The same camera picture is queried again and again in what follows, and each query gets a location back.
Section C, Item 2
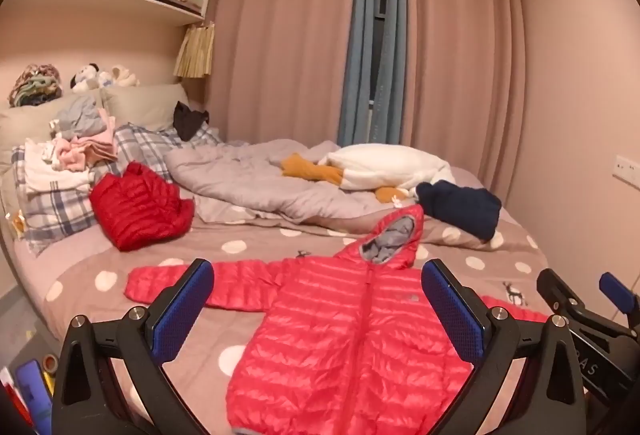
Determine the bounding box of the black garment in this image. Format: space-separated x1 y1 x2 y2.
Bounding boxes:
173 101 211 141

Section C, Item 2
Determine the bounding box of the black and white plush toy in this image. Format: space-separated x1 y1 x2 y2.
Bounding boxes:
70 62 102 92

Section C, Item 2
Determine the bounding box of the floral fabric bag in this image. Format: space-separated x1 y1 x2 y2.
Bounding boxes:
7 64 63 108

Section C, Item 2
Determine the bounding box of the dark window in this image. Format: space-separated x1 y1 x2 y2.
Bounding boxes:
370 0 392 143

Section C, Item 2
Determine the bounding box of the plaid pillow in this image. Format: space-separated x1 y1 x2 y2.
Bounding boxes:
11 142 123 257
114 122 222 166

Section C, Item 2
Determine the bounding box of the brown polka-dot bed cover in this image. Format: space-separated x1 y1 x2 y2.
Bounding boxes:
12 165 551 435

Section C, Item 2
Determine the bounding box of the pink-red hooded down jacket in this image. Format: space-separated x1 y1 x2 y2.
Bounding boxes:
124 204 551 435

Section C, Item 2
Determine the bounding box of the dark red folded down jacket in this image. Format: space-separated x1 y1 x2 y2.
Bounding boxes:
89 162 195 252

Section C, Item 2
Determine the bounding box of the grey-blue crumpled garment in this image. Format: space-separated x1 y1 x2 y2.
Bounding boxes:
49 95 109 141

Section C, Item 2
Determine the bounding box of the white goose plush toy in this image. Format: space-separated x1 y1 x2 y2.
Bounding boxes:
280 144 457 206

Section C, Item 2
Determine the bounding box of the beige pillow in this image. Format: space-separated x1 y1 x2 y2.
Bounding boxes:
0 88 107 166
102 84 189 133

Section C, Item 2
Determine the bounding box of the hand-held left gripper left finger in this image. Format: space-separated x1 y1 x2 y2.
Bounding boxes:
51 258 216 435

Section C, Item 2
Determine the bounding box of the grey quilt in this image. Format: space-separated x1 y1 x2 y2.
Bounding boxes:
164 138 431 228

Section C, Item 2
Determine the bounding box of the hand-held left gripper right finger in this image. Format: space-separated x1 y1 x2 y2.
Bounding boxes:
421 258 587 435

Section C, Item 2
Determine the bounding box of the pink curtain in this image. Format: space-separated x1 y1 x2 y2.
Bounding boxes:
400 0 532 212
205 0 362 148

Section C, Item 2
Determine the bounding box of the blue curtain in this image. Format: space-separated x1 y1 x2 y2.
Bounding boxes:
382 0 409 144
337 0 377 147

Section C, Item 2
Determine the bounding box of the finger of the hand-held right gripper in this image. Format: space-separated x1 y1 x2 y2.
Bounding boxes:
536 268 627 339
599 272 640 345

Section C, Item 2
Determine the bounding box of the white wall socket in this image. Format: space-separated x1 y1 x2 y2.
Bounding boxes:
614 155 640 190

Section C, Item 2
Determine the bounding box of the navy blue folded garment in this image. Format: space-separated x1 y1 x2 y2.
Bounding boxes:
416 181 502 243

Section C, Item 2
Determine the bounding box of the pile of pink white clothes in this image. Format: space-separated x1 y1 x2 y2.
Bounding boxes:
24 108 122 192

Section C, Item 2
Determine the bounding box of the hanging straw fringe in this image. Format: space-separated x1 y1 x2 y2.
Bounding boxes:
173 21 216 78

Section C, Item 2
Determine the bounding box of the blue flat case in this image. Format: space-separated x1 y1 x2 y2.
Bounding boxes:
15 359 54 435

